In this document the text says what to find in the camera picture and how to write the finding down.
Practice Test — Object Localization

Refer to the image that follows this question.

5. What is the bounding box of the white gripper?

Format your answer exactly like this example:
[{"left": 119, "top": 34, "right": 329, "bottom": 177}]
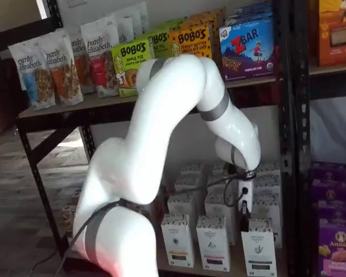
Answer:
[{"left": 237, "top": 178, "right": 254, "bottom": 233}]

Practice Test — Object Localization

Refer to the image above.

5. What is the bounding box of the white tea box green strip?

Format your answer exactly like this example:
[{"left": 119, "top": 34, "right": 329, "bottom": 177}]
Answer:
[{"left": 241, "top": 217, "right": 279, "bottom": 277}]

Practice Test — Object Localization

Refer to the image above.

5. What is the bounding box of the white patterned tea box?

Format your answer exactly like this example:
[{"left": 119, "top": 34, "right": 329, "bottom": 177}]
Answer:
[
  {"left": 179, "top": 163, "right": 205, "bottom": 180},
  {"left": 253, "top": 175, "right": 281, "bottom": 203},
  {"left": 251, "top": 198, "right": 283, "bottom": 249},
  {"left": 167, "top": 192, "right": 191, "bottom": 216},
  {"left": 206, "top": 175, "right": 235, "bottom": 197},
  {"left": 204, "top": 192, "right": 238, "bottom": 246},
  {"left": 211, "top": 162, "right": 229, "bottom": 179},
  {"left": 174, "top": 175, "right": 200, "bottom": 197},
  {"left": 255, "top": 160, "right": 281, "bottom": 179}
]

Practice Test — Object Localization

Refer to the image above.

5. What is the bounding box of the white tea box pink strip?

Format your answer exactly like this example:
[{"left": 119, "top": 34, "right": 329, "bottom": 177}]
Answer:
[{"left": 195, "top": 214, "right": 231, "bottom": 272}]

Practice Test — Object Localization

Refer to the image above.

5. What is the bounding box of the white tea box orange strip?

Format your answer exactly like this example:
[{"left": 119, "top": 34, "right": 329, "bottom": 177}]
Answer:
[{"left": 160, "top": 213, "right": 196, "bottom": 268}]

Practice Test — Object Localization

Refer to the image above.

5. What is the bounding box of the purple Annie's box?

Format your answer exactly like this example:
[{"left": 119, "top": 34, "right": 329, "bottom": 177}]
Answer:
[
  {"left": 310, "top": 160, "right": 346, "bottom": 203},
  {"left": 316, "top": 186, "right": 346, "bottom": 223},
  {"left": 318, "top": 218, "right": 346, "bottom": 277}
]

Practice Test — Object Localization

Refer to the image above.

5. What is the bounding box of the black metal shelf rack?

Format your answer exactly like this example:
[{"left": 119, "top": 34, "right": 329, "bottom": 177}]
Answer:
[
  {"left": 0, "top": 0, "right": 295, "bottom": 277},
  {"left": 293, "top": 0, "right": 346, "bottom": 277}
]

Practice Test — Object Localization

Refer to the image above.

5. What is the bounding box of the blue ZBar box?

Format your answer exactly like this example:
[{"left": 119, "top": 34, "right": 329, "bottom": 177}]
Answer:
[
  {"left": 219, "top": 18, "right": 278, "bottom": 84},
  {"left": 224, "top": 2, "right": 275, "bottom": 27}
]

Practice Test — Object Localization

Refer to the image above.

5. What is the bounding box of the orange Bobo's peanut butter box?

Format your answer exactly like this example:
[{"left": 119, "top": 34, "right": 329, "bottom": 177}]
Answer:
[
  {"left": 168, "top": 23, "right": 215, "bottom": 61},
  {"left": 179, "top": 8, "right": 227, "bottom": 53}
]

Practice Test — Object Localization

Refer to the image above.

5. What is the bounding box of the green Bobo's apple pie box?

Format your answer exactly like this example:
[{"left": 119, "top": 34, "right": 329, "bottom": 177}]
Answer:
[
  {"left": 110, "top": 38, "right": 156, "bottom": 98},
  {"left": 145, "top": 18, "right": 186, "bottom": 59}
]

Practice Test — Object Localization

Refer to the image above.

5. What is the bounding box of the wooden upper shelf board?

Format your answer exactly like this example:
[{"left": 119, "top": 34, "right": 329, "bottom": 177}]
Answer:
[{"left": 18, "top": 75, "right": 284, "bottom": 119}]

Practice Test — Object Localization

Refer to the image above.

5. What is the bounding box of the orange snack box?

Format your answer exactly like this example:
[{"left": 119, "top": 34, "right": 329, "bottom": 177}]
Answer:
[{"left": 309, "top": 0, "right": 346, "bottom": 68}]

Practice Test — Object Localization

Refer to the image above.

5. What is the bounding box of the granola bag red label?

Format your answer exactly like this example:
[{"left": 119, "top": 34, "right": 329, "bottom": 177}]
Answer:
[{"left": 80, "top": 15, "right": 121, "bottom": 99}]

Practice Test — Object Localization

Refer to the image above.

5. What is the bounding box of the purely elizabeth granola bag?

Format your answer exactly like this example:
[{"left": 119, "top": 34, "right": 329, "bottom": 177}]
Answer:
[
  {"left": 131, "top": 2, "right": 150, "bottom": 36},
  {"left": 70, "top": 31, "right": 96, "bottom": 95},
  {"left": 114, "top": 8, "right": 136, "bottom": 44}
]

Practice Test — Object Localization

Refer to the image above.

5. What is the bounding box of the granola bag orange label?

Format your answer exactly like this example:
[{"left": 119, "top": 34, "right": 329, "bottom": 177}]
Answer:
[{"left": 39, "top": 28, "right": 85, "bottom": 107}]

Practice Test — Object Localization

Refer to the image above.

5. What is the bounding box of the granola bag blue label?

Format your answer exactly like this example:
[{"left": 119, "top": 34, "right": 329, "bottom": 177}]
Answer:
[{"left": 7, "top": 39, "right": 56, "bottom": 112}]

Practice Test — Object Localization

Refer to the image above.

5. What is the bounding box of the dark brown chair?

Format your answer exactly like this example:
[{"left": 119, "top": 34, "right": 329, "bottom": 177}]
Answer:
[{"left": 0, "top": 57, "right": 29, "bottom": 141}]

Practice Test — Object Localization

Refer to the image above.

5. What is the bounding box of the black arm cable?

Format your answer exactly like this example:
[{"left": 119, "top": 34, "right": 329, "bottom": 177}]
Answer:
[{"left": 56, "top": 170, "right": 259, "bottom": 277}]

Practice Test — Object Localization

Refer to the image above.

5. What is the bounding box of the black floor cable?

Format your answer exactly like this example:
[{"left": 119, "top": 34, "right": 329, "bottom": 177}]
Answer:
[{"left": 25, "top": 247, "right": 62, "bottom": 277}]

